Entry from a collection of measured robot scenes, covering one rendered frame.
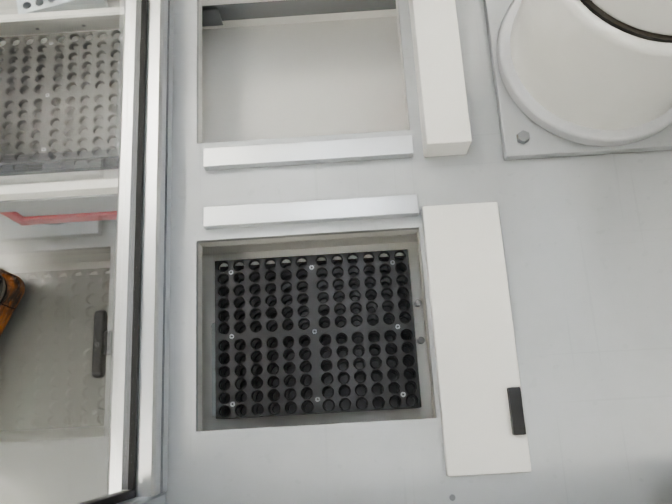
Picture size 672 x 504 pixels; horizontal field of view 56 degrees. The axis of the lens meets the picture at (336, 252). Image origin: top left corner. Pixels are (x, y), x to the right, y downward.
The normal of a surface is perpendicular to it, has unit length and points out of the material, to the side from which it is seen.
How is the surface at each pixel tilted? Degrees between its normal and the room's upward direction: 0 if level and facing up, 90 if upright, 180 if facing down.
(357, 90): 0
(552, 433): 0
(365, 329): 0
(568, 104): 90
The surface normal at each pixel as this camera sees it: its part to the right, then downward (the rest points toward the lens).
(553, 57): -0.78, 0.61
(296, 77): -0.04, -0.25
